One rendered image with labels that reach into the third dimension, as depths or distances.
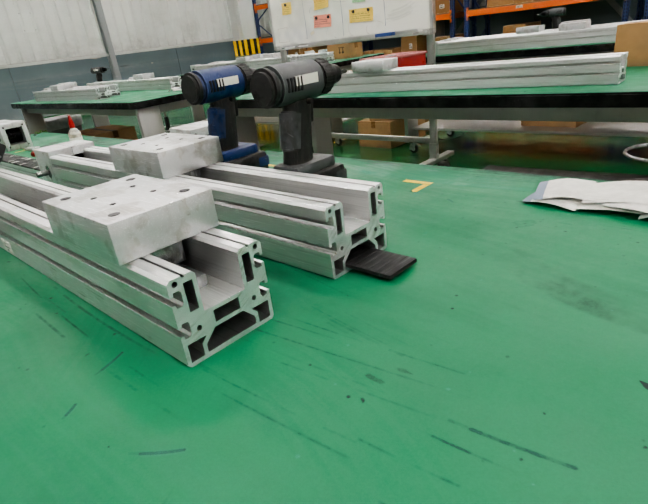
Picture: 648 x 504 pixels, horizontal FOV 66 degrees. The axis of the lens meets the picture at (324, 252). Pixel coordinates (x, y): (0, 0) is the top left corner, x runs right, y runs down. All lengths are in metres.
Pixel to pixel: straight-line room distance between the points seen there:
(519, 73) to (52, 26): 11.79
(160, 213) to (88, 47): 12.83
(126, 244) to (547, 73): 1.63
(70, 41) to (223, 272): 12.69
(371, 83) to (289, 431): 1.97
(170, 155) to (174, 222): 0.29
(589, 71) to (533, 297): 1.41
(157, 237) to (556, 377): 0.36
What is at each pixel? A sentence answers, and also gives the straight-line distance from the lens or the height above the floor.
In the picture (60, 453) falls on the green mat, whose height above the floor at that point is 0.78.
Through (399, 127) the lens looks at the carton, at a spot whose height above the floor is 0.16.
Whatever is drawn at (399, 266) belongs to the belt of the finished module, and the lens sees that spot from 0.55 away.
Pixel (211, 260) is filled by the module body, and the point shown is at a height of 0.84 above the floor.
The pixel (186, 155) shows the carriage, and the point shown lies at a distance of 0.79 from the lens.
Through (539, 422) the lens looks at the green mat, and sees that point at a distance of 0.38.
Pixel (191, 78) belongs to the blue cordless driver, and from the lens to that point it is 0.96.
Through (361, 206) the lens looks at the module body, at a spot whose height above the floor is 0.84.
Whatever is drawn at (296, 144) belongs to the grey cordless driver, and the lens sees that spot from 0.79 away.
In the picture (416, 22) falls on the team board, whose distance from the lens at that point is 3.58.
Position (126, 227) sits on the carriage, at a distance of 0.47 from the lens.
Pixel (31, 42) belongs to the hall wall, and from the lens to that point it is 12.82.
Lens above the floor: 1.03
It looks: 24 degrees down
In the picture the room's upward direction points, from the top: 7 degrees counter-clockwise
